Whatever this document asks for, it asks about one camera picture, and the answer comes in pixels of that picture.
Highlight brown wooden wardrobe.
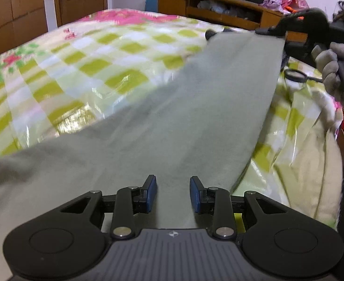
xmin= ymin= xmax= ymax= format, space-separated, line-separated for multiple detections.
xmin=0 ymin=0 xmax=59 ymax=63

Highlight person's right hand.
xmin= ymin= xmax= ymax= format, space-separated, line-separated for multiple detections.
xmin=310 ymin=42 xmax=344 ymax=95

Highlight black ring with handle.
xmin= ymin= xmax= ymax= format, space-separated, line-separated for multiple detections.
xmin=284 ymin=68 xmax=325 ymax=83

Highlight clear plastic sheet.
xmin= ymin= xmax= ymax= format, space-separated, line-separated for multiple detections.
xmin=0 ymin=15 xmax=336 ymax=188

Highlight pink plastic bag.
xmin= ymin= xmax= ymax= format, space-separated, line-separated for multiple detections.
xmin=262 ymin=0 xmax=309 ymax=11

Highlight printed checkered blanket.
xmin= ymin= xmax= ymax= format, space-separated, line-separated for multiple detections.
xmin=0 ymin=8 xmax=344 ymax=232

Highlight wooden cabinet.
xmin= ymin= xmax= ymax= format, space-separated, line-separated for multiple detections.
xmin=157 ymin=0 xmax=309 ymax=43

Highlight thin cord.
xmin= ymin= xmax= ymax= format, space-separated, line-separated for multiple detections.
xmin=315 ymin=132 xmax=336 ymax=226

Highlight blue foam mat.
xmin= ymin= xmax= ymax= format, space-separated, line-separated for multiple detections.
xmin=144 ymin=0 xmax=159 ymax=13

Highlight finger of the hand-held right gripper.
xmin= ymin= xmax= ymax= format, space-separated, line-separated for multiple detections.
xmin=255 ymin=24 xmax=288 ymax=39

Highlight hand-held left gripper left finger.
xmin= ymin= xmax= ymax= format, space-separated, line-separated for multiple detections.
xmin=41 ymin=174 xmax=158 ymax=240

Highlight white cloth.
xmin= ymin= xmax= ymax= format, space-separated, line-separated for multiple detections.
xmin=197 ymin=0 xmax=220 ymax=10

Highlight grey-green pants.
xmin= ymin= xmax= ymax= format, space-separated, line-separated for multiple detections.
xmin=0 ymin=29 xmax=287 ymax=281

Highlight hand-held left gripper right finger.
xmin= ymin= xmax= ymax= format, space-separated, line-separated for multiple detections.
xmin=189 ymin=175 xmax=302 ymax=240

